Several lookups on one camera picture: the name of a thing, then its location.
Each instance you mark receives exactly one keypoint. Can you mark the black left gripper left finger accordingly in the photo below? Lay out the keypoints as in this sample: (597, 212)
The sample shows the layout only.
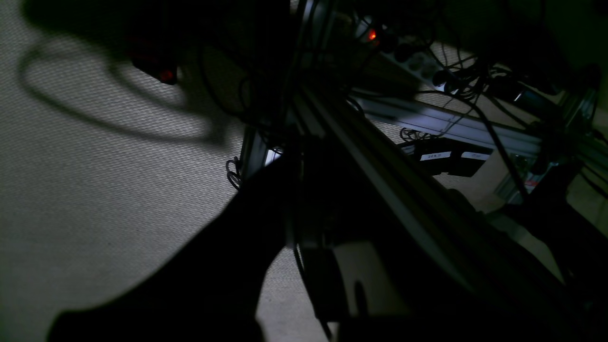
(209, 290)

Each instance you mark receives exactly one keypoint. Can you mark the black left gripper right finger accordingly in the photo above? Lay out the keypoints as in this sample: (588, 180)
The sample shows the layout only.
(441, 311)

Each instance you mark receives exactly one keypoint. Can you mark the black labelled power adapter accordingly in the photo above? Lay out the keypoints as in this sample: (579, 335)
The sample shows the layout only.
(436, 156)

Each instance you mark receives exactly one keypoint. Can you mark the white power strip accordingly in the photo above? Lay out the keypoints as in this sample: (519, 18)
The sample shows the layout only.
(417, 60)

